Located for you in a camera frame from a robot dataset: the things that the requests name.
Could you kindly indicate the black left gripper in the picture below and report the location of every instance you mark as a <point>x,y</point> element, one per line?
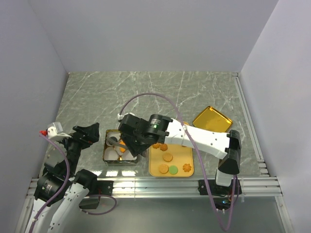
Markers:
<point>86,135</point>

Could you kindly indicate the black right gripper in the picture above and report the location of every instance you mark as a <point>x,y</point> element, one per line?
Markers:
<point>134,149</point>

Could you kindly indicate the orange fish cookie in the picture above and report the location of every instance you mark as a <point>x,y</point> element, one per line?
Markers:
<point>123,147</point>

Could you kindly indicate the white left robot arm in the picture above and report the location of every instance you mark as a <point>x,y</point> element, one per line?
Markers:
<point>61,188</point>

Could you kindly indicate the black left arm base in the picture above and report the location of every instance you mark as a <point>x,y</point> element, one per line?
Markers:
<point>97,189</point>

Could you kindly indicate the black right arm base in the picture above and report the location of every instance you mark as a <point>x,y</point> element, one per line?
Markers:
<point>222,195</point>

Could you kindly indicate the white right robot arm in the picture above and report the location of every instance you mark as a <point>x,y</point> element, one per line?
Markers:
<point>139,134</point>

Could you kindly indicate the white paper cup liner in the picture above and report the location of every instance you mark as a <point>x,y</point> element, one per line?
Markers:
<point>117,149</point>
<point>110,154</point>
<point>127,156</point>
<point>111,134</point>

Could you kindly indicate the gold cookie tin box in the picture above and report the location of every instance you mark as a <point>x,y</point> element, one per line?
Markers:
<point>119,162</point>

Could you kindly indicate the flower shaped cookie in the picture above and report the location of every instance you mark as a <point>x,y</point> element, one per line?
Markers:
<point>156,146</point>
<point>187,167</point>

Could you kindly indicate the round waffle cookie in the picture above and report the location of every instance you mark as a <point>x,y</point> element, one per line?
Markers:
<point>163,168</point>
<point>167,157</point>

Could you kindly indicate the green round cookie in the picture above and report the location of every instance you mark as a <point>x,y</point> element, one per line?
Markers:
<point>173,170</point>

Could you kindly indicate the orange plastic tray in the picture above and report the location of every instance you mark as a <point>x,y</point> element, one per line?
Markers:
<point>181,155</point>

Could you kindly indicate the gold tin lid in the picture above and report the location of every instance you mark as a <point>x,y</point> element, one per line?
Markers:
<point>212,120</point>

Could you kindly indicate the aluminium front rail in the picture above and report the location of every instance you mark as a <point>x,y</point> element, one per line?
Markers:
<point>151,187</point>

